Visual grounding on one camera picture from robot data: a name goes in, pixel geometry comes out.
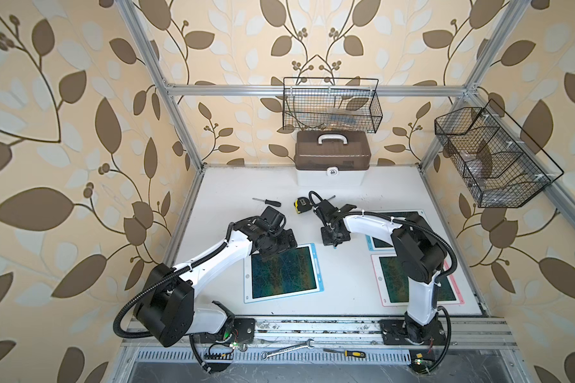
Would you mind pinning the right wire basket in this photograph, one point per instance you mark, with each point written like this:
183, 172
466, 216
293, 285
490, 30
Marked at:
500, 163

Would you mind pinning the blue writing tablet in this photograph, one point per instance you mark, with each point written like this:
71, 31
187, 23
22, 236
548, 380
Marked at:
286, 275
378, 245

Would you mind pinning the wire basket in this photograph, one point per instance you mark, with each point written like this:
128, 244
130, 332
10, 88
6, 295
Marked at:
500, 163
332, 104

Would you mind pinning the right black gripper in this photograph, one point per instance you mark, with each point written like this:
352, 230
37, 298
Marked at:
327, 242

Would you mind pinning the pink writing tablet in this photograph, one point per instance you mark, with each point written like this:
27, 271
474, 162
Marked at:
393, 284

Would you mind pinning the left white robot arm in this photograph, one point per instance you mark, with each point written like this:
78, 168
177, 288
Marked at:
167, 308

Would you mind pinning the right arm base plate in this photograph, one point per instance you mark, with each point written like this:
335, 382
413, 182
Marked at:
397, 332

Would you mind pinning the brown white toolbox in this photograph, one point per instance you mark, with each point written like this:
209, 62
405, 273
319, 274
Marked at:
331, 159

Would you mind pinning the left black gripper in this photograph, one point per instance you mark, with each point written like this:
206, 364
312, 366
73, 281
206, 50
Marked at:
286, 244

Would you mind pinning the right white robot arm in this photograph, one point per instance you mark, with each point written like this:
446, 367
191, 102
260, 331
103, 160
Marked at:
424, 256

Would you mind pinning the yellow black screwdriver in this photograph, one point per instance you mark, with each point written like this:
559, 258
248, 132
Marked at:
347, 353

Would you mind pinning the silver wrench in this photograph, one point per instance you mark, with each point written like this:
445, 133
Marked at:
304, 345

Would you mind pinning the black yellow tape measure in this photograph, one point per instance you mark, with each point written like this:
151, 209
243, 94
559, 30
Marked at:
301, 205

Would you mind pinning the small black screwdriver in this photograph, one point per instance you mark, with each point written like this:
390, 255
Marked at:
269, 202

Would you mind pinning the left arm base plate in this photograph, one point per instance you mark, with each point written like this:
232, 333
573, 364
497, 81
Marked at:
239, 330

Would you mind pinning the aluminium front rail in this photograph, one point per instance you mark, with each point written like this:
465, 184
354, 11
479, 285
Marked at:
364, 332

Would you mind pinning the back wire basket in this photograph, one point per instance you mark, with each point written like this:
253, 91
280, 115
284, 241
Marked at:
332, 104

